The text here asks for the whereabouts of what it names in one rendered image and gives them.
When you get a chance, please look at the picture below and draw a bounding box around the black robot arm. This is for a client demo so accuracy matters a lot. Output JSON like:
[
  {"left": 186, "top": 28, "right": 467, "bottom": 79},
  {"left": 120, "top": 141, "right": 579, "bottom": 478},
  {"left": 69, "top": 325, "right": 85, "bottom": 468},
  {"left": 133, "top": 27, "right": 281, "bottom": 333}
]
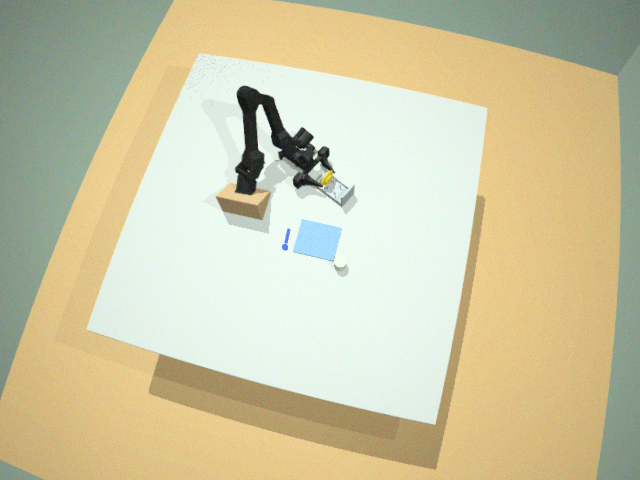
[{"left": 234, "top": 85, "right": 316, "bottom": 195}]

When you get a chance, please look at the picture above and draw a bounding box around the light blue flat mat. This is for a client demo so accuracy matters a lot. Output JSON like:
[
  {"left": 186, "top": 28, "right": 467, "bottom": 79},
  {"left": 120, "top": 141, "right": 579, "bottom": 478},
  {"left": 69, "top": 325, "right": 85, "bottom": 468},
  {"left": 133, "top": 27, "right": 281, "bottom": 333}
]
[{"left": 293, "top": 219, "right": 342, "bottom": 261}]

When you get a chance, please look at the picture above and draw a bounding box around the grey dish rack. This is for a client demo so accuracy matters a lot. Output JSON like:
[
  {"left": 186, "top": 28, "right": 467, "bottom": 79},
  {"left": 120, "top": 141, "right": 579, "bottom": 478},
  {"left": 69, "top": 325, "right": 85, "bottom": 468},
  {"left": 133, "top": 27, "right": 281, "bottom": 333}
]
[{"left": 315, "top": 175, "right": 355, "bottom": 207}]

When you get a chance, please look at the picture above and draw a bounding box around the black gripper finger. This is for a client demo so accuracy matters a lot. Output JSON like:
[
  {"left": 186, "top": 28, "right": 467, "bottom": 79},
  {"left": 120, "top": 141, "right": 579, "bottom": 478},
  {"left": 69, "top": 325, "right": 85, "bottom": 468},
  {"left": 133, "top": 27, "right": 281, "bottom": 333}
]
[
  {"left": 322, "top": 154, "right": 335, "bottom": 173},
  {"left": 302, "top": 174, "right": 323, "bottom": 187}
]

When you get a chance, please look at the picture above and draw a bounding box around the white cylinder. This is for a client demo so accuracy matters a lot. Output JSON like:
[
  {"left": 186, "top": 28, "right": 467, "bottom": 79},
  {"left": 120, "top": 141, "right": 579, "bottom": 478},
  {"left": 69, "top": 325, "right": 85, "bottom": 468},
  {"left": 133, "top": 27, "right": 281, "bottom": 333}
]
[{"left": 334, "top": 255, "right": 347, "bottom": 271}]

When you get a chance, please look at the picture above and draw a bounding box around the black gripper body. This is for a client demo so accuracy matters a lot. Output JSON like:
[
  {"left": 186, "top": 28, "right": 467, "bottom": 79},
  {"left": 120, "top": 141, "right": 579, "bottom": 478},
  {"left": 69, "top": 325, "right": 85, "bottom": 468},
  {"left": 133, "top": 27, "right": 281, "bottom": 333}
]
[{"left": 292, "top": 146, "right": 330, "bottom": 189}]

